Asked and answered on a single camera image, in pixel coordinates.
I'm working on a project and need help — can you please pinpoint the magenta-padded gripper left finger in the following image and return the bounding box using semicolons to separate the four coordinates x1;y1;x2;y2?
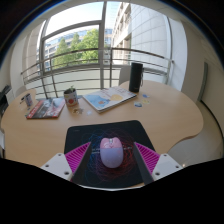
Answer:
40;141;93;185

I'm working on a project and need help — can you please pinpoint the white chair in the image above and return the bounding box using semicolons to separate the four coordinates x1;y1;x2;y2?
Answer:
118;64;133;86
14;85;28;98

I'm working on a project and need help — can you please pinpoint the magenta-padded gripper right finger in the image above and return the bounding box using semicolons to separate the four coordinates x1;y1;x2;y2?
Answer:
132;141;184;185

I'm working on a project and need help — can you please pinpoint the grey metal railing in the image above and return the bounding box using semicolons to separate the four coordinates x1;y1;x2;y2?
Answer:
20;47;174;99

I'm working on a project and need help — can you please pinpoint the pale cut-out sticker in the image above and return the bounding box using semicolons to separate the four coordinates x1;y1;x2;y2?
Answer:
72;107;84;116

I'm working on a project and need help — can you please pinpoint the pink and lilac computer mouse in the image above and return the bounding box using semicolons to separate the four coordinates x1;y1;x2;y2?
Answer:
99;136;124;169

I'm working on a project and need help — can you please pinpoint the black mouse pad, swirl print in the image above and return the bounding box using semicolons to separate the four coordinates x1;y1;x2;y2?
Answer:
63;120;156;189

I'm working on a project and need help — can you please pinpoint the patterned mug with plant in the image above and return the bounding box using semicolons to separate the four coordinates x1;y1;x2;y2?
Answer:
63;85;79;108

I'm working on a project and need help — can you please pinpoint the black printer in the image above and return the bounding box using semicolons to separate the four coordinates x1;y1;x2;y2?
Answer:
0;84;13;116

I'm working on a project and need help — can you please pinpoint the white and blue booklet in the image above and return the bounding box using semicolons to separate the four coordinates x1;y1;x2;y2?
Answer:
82;86;138;114

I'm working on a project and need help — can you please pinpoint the tall patterned cup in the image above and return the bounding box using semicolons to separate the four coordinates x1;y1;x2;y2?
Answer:
23;93;34;108

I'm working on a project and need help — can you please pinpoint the red and blue magazine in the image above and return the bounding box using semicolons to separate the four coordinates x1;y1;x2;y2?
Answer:
25;97;66;120

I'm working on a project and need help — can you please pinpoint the black cylinder speaker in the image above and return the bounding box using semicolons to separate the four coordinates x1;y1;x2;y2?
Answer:
128;61;144;93

